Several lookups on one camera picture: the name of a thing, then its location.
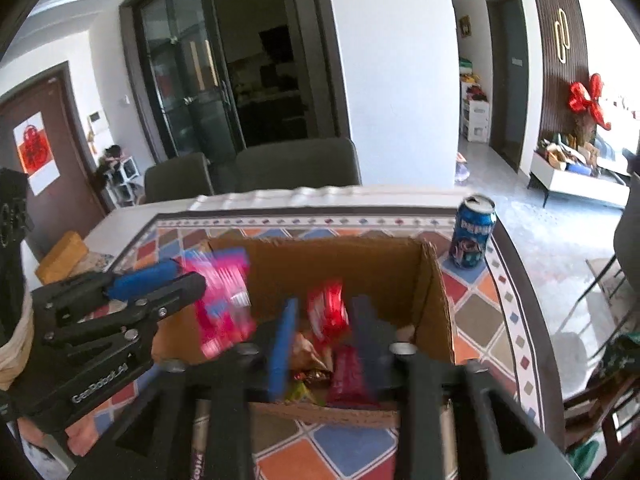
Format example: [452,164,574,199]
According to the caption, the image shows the dark grey chair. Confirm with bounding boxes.
[575,170,640,311]

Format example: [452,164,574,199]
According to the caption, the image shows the blue soda can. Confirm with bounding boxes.
[447,194,498,270]

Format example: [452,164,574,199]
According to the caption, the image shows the red white snack packet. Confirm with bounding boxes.
[306,280,350,353]

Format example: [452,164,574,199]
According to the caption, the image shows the grey dining chair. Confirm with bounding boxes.
[144,152,215,204]
[235,136,362,193]

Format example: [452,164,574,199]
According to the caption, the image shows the large pink snack packet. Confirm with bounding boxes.
[327,345,373,408]

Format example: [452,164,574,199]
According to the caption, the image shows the small pink snack packet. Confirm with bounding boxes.
[182,247,258,361]

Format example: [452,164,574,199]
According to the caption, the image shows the gold wall ornament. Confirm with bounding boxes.
[552,7,573,66]

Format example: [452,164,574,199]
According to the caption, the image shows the yellow box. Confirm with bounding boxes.
[35,231,88,285]

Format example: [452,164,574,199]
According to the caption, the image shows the white storage drawers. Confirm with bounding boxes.
[460,57,491,143]

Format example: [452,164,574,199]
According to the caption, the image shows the colourful checked tablecloth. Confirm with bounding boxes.
[65,210,551,480]

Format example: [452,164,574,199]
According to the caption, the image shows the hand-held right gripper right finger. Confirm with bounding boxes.
[350,296,581,480]

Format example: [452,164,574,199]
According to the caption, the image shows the red white door poster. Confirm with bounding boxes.
[12,111,61,196]

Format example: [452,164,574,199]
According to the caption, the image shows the brown wooden chair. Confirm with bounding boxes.
[562,335,640,466]

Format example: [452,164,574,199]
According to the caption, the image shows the black framed glass door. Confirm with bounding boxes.
[120,0,351,166]

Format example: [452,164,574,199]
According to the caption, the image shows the white low cabinet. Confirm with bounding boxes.
[527,150,631,208]

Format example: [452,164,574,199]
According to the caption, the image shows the person's left forearm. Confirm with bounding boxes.
[0,290,37,393]

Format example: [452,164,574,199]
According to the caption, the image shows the tan snack packet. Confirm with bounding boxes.
[292,332,333,373]

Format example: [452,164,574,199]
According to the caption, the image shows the red bow balloon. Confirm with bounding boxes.
[567,74,613,131]

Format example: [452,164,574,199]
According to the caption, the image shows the dark interior door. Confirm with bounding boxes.
[486,0,531,173]

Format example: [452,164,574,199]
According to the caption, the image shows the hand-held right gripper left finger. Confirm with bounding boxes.
[65,297,301,480]

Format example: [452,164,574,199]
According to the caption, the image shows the small white shelf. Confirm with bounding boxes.
[97,145,141,208]

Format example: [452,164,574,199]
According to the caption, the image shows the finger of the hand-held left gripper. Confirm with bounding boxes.
[120,272,207,341]
[30,259,180,311]

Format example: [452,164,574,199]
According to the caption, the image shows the brown wooden door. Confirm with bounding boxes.
[0,62,108,261]

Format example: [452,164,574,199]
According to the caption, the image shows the brown cardboard box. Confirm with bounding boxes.
[150,235,457,428]

